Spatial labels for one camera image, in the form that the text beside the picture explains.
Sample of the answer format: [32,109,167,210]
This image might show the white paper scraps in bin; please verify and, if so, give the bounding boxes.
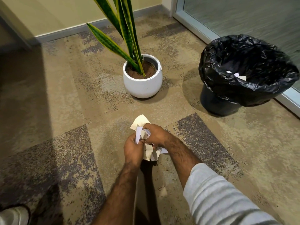
[226,71,247,81]

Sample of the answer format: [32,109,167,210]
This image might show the person's white shoe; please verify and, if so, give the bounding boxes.
[0,206,30,225]

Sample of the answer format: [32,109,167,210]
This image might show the black waste bin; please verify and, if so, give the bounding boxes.
[200,83,243,116]

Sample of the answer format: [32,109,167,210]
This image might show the frosted glass door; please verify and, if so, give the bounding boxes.
[172,0,300,117]

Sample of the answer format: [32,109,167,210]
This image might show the person's right forearm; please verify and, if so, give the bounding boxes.
[162,132,282,225]

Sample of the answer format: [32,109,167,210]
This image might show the person's left forearm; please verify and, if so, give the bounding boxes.
[92,159,143,225]

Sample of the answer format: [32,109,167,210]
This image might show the white ceramic plant pot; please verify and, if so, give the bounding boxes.
[123,54,163,99]

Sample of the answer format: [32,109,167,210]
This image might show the person's left hand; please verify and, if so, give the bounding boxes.
[123,134,147,167]

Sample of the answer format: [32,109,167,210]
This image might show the black plastic bin liner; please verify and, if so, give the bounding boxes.
[198,34,300,107]

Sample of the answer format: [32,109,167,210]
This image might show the green snake plant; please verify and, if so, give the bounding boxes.
[86,0,146,77]

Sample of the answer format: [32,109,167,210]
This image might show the person's right hand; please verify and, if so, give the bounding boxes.
[142,124,171,150]

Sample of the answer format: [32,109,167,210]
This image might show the white paper wad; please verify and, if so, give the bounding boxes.
[130,114,169,162]

